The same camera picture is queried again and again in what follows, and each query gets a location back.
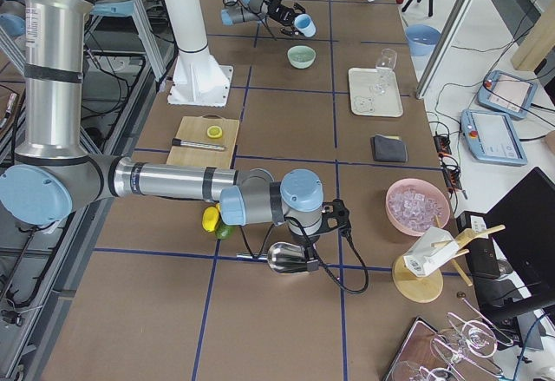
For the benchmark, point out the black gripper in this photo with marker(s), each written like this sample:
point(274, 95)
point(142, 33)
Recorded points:
point(301, 239)
point(280, 11)

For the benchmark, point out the light blue plastic cup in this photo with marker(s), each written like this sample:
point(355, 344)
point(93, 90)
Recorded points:
point(304, 25)

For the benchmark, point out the steel ice scoop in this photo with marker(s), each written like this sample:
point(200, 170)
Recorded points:
point(281, 257)

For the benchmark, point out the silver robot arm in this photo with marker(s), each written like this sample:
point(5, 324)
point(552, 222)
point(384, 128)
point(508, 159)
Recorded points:
point(243, 11)
point(53, 176)

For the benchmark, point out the green ceramic bowl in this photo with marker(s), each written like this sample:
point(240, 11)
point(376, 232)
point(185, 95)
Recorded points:
point(301, 56)

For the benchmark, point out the pink bowl of ice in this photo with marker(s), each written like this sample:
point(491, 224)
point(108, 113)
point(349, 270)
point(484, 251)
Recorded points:
point(414, 205)

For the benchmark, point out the blue bowl with fork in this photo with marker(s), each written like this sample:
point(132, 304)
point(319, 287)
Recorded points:
point(421, 39)

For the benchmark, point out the green lime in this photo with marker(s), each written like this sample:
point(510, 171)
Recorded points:
point(224, 231)

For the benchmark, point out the clear wine glass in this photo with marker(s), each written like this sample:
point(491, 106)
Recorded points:
point(384, 66)

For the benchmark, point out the yellow lemon upper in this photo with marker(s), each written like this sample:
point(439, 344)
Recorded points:
point(210, 219)

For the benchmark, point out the cream bear tray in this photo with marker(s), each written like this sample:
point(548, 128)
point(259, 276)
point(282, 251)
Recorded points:
point(363, 102)

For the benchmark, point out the grey yellow folded cloth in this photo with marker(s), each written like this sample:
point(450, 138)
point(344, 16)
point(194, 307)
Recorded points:
point(388, 149)

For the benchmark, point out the yellow lemon half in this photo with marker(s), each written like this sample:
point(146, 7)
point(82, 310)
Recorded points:
point(214, 132)

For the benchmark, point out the wooden cutting board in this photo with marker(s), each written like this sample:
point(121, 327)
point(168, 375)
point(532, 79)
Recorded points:
point(204, 141)

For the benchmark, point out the steel muddler black tip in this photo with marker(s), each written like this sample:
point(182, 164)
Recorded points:
point(176, 142)

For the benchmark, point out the black monitor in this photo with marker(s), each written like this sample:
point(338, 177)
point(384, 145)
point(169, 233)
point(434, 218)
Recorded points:
point(527, 213)

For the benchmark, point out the near blue teach pendant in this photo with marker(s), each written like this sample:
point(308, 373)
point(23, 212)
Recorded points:
point(491, 137)

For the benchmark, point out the blue teach pendant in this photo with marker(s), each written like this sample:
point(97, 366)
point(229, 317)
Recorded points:
point(507, 93)
point(491, 137)

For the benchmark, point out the far blue teach pendant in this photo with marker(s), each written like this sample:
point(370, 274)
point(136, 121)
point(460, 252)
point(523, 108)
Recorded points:
point(507, 93)

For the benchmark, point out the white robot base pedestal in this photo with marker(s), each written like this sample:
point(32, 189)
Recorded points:
point(198, 79)

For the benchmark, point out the aluminium frame post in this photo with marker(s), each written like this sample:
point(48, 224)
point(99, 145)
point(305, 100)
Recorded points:
point(452, 25)

